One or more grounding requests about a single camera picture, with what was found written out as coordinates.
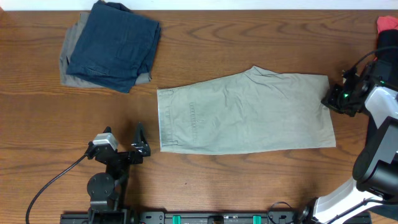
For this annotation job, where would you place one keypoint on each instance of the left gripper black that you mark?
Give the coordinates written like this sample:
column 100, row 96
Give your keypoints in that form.
column 140, row 152

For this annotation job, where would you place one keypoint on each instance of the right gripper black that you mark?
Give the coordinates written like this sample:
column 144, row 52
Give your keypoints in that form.
column 329, row 100

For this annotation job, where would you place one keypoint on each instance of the light khaki shorts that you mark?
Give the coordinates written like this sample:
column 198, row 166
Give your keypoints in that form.
column 253, row 111

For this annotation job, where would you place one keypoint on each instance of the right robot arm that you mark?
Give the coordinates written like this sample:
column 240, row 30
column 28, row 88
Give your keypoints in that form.
column 374, row 177

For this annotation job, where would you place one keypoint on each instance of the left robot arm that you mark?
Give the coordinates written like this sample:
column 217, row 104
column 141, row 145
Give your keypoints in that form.
column 107, row 190

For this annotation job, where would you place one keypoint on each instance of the black garment at right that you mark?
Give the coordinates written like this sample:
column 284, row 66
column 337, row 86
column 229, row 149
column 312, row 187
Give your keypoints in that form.
column 387, row 38

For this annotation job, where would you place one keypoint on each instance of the folded navy blue shorts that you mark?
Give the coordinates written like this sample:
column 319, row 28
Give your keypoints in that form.
column 113, row 45

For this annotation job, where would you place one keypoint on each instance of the red cloth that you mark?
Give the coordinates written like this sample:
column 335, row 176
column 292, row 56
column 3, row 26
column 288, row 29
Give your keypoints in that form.
column 386, row 23

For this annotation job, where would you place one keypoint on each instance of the folded grey shorts under navy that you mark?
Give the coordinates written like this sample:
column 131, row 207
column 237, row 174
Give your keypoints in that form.
column 71, row 37

